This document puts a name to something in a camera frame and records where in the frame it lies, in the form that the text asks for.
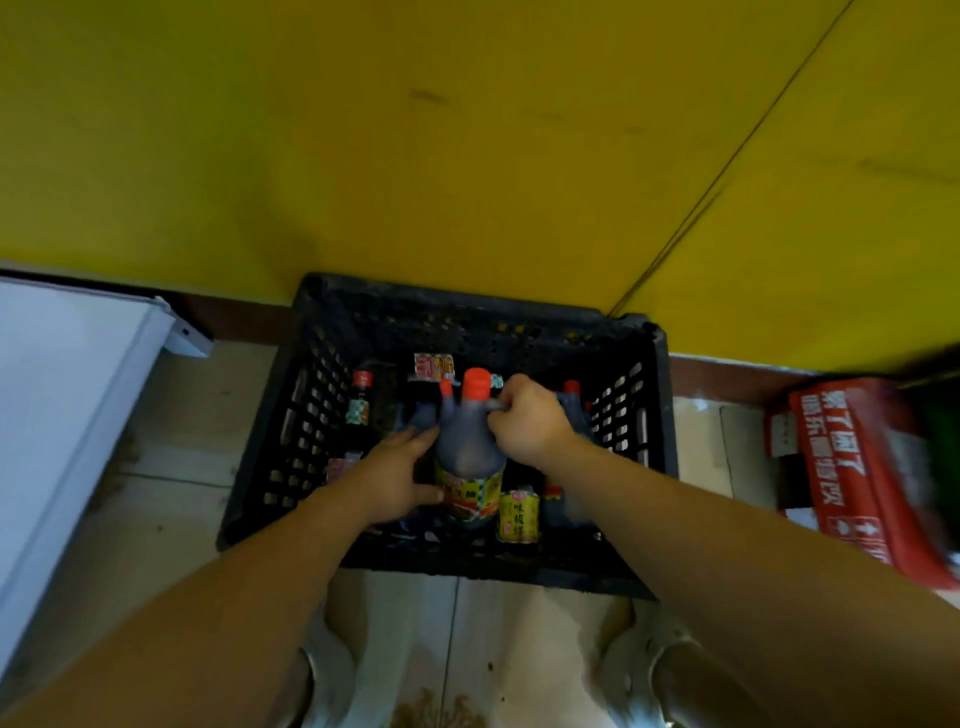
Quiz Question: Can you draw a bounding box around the person's left hand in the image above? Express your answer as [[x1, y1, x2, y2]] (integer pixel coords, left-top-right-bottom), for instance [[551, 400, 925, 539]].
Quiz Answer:
[[330, 425, 446, 527]]

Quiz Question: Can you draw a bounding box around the person's right hand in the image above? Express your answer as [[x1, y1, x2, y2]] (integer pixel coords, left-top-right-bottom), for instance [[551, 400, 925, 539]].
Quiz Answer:
[[486, 373, 579, 471]]

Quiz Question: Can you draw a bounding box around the large dark red-capped sauce bottle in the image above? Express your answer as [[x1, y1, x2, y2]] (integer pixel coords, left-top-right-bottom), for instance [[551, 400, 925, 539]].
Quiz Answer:
[[433, 367, 508, 528]]

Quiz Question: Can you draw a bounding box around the person's left forearm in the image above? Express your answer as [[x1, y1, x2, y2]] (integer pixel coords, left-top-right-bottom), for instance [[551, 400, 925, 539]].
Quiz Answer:
[[0, 486, 361, 728]]

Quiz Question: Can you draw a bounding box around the person's right forearm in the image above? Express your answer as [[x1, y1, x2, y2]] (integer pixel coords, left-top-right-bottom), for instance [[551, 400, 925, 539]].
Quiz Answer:
[[543, 438, 960, 728]]

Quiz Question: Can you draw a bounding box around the black plastic crate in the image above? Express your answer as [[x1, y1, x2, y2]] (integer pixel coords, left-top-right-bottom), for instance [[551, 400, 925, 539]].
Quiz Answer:
[[216, 272, 680, 601]]

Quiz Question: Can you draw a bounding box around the red and white packet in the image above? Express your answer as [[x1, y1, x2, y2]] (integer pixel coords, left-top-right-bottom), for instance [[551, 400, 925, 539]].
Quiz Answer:
[[412, 352, 458, 384]]

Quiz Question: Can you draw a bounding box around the small yellow-label bottle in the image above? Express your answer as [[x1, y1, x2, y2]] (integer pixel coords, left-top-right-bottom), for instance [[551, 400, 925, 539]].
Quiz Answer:
[[496, 487, 542, 546]]

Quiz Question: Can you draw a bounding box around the small dark red-capped bottle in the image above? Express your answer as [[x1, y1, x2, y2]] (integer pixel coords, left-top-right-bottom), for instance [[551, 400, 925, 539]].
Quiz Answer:
[[343, 369, 376, 460]]

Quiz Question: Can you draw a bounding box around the person's white right shoe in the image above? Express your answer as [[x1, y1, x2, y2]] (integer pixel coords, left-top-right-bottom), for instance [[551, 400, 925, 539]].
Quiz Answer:
[[600, 622, 695, 728]]

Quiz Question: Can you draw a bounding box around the red cardboard box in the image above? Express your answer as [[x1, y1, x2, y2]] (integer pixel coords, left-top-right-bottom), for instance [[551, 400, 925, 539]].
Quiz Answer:
[[765, 377, 960, 594]]

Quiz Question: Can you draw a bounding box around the white chest appliance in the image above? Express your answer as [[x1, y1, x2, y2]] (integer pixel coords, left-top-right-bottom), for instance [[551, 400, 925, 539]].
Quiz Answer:
[[0, 276, 216, 676]]

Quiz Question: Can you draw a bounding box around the dark green object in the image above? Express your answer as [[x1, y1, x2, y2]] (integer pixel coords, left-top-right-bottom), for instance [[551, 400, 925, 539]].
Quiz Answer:
[[896, 348, 960, 558]]

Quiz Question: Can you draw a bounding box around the dark sauce bottle, handle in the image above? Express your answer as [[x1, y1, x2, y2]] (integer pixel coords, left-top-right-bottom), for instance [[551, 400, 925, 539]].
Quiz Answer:
[[396, 378, 459, 453]]

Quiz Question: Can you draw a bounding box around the thin black wall cable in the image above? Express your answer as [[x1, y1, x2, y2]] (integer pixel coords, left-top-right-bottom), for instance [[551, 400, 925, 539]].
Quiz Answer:
[[607, 0, 857, 318]]

